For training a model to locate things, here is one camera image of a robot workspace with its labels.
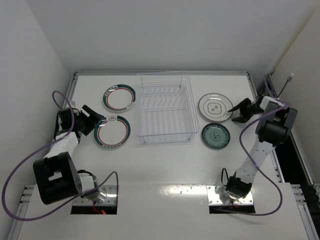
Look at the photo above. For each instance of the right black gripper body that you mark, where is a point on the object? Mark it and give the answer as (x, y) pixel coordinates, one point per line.
(247, 110)

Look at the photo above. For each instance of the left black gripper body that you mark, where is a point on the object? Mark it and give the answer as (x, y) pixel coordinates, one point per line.
(83, 121)

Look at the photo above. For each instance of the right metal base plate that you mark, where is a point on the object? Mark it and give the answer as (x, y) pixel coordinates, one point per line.
(218, 197)

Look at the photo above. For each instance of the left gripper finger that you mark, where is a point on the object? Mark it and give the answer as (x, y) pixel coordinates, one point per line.
(94, 116)
(87, 126)

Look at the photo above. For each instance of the metal base plate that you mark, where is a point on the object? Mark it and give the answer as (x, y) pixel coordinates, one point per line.
(218, 197)
(106, 197)

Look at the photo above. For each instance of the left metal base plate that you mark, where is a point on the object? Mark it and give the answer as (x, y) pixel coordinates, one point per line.
(106, 197)

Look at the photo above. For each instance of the green red rimmed plate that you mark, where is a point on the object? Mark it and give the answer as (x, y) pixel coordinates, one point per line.
(112, 132)
(119, 98)

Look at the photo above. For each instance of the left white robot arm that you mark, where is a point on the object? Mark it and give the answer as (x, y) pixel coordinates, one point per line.
(56, 175)

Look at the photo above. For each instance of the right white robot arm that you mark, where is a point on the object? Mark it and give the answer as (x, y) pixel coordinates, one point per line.
(273, 129)

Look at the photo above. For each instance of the small green patterned plate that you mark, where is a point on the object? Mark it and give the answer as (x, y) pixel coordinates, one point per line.
(215, 136)

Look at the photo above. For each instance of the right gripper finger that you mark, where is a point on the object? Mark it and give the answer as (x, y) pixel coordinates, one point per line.
(240, 106)
(239, 119)

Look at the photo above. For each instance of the white plate grey rim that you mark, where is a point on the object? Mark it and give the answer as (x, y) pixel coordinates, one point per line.
(215, 107)

